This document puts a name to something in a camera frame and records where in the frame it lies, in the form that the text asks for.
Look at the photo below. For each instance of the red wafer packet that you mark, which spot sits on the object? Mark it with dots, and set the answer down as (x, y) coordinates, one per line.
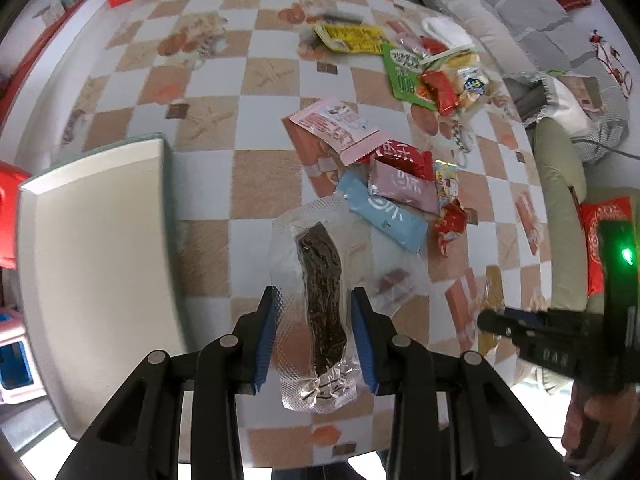
(406, 157)

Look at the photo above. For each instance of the clear round cake packet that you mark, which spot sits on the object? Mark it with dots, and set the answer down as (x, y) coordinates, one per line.
(396, 283)

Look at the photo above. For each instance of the clear bread bun packet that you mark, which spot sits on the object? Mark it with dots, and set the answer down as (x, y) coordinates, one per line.
(464, 70)

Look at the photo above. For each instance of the red plastic stool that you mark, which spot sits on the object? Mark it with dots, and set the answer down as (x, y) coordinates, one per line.
(10, 180)

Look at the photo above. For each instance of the pink wafer packet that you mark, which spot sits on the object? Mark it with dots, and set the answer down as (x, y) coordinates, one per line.
(394, 184)

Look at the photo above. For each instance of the green snack packet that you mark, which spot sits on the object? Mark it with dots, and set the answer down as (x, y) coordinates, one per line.
(404, 72)

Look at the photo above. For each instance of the pink blue plastic stool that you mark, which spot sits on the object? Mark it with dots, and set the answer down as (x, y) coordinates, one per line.
(20, 381)

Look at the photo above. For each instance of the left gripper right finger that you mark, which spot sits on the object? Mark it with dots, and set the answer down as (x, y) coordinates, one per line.
(373, 333)

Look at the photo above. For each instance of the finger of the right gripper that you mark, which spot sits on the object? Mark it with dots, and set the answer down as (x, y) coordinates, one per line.
(504, 323)

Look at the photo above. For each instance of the small red snack packet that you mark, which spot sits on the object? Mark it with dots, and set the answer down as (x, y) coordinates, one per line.
(446, 98)

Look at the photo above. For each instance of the dark jerky clear packet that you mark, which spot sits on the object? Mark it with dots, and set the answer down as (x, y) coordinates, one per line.
(310, 265)

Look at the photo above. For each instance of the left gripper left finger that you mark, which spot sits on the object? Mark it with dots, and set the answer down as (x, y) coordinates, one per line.
(256, 332)

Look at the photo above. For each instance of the pink cookie snack packet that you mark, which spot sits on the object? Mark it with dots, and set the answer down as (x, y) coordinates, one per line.
(349, 135)

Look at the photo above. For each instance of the white tray box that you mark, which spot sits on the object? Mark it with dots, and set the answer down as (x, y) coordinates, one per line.
(94, 243)

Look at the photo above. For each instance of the light blue wafer packet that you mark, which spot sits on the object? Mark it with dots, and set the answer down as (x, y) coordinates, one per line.
(405, 228)

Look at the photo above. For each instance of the red packet on sofa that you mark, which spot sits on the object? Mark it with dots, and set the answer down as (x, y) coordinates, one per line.
(593, 217)

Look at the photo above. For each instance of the hello kitty candy packet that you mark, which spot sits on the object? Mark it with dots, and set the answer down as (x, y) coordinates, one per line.
(447, 183)

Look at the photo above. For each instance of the yellow snack packet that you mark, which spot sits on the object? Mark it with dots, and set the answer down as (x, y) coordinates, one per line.
(351, 38)

